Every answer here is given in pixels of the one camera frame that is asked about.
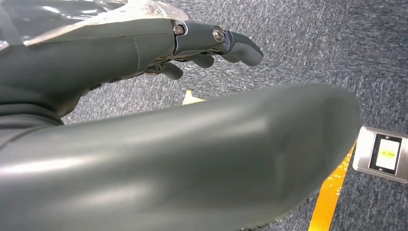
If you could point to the metal floor socket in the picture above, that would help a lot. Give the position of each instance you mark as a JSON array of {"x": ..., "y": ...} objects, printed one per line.
[{"x": 379, "y": 154}]

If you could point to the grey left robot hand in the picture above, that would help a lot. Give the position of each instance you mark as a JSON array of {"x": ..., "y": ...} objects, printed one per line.
[{"x": 191, "y": 153}]

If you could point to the yellow floor tape strip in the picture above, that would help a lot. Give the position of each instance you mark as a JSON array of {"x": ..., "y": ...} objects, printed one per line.
[
  {"x": 328, "y": 201},
  {"x": 190, "y": 99}
]

